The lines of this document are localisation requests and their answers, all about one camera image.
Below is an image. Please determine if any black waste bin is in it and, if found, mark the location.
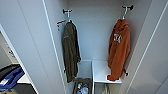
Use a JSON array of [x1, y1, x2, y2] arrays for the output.
[[0, 64, 19, 80]]

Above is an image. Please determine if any pale hanger under green jacket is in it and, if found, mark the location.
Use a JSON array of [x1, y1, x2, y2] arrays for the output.
[[65, 9, 72, 24]]

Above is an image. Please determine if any orange hoodie with white print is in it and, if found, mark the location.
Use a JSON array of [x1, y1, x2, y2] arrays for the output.
[[106, 18, 132, 83]]

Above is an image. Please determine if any pale hanger under orange hoodie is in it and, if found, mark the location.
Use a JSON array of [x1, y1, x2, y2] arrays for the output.
[[121, 6, 129, 21]]

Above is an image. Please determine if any white bin lid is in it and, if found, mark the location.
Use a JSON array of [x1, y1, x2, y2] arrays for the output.
[[16, 73, 33, 85]]

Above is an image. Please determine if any blue waste bin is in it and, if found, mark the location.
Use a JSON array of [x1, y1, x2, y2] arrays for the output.
[[0, 66, 26, 91]]

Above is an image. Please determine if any black wardrobe hook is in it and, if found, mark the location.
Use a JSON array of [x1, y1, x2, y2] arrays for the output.
[[121, 4, 134, 11], [61, 8, 73, 15]]

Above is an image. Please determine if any white label with orange stripe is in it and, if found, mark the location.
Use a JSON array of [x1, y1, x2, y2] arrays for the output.
[[55, 19, 67, 32]]

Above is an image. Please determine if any pale blue bottle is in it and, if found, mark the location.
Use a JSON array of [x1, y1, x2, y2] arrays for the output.
[[80, 84, 90, 94]]

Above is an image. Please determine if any brown storage basket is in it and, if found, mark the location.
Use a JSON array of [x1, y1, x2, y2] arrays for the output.
[[72, 77, 94, 94]]

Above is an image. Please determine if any white inner shelf unit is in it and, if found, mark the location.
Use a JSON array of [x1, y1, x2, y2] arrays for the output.
[[77, 59, 123, 94]]

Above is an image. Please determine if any white wardrobe body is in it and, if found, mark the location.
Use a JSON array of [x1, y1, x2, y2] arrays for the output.
[[42, 0, 158, 94]]

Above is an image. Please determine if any olive green jacket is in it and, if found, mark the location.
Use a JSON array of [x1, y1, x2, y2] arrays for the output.
[[61, 21, 82, 84]]

